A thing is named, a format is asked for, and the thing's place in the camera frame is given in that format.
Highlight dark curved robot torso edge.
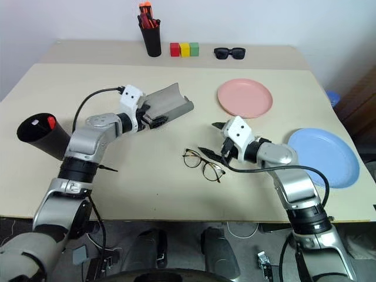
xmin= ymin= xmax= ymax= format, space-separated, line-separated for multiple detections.
xmin=100 ymin=268 xmax=233 ymax=282

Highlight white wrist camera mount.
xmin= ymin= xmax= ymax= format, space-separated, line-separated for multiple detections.
xmin=220 ymin=115 xmax=255 ymax=163
xmin=118 ymin=84 xmax=145 ymax=133

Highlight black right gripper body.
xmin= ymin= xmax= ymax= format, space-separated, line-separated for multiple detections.
xmin=220 ymin=136 xmax=239 ymax=162

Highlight white cable on floor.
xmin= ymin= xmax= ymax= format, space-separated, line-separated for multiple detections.
xmin=226 ymin=221 xmax=260 ymax=239

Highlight blue plate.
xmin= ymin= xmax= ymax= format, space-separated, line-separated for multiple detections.
xmin=287 ymin=127 xmax=361 ymax=190

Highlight pink plate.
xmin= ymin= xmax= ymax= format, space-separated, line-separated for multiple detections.
xmin=217 ymin=78 xmax=274 ymax=119

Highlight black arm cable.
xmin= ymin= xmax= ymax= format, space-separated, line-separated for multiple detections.
xmin=220 ymin=146 xmax=331 ymax=208
xmin=72 ymin=85 xmax=126 ymax=133

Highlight grey glasses case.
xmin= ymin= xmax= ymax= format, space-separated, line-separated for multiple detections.
xmin=140 ymin=82 xmax=196 ymax=126

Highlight blue round lid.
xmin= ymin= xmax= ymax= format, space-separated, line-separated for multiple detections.
xmin=325 ymin=89 xmax=342 ymax=108

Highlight tall black pen holder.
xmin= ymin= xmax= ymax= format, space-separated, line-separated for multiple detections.
xmin=140 ymin=24 xmax=163 ymax=58

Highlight thin-framed clear eyeglasses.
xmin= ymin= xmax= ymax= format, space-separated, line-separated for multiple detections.
xmin=182 ymin=148 xmax=227 ymax=184

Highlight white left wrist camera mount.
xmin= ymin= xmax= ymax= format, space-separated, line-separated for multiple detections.
xmin=118 ymin=84 xmax=145 ymax=133

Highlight black cup with markers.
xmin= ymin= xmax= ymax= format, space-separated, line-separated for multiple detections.
xmin=16 ymin=112 xmax=72 ymax=162

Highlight dark rounded robot leg shape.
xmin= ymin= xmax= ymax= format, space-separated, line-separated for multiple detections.
xmin=200 ymin=226 xmax=242 ymax=280
xmin=121 ymin=229 xmax=169 ymax=274

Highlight orange-tipped tool in holder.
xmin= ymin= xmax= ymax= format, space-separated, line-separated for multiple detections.
xmin=139 ymin=1 xmax=153 ymax=18

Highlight small grey box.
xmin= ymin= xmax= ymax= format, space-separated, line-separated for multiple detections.
xmin=71 ymin=246 xmax=90 ymax=266

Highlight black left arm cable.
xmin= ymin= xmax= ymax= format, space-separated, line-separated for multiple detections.
xmin=72 ymin=85 xmax=126 ymax=133

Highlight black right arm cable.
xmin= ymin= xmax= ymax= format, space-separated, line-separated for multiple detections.
xmin=220 ymin=146 xmax=331 ymax=208

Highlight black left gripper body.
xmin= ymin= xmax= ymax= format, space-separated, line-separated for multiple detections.
xmin=136 ymin=100 xmax=156 ymax=131

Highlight brown wooden furniture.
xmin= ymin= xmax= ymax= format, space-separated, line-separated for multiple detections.
xmin=334 ymin=66 xmax=376 ymax=154

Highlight black sunglasses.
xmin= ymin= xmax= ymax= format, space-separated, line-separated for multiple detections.
xmin=213 ymin=46 xmax=247 ymax=61

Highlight small metal clamp device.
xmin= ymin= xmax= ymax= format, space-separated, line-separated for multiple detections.
xmin=256 ymin=250 xmax=271 ymax=280

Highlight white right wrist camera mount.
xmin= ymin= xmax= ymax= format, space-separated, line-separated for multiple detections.
xmin=220 ymin=115 xmax=255 ymax=163

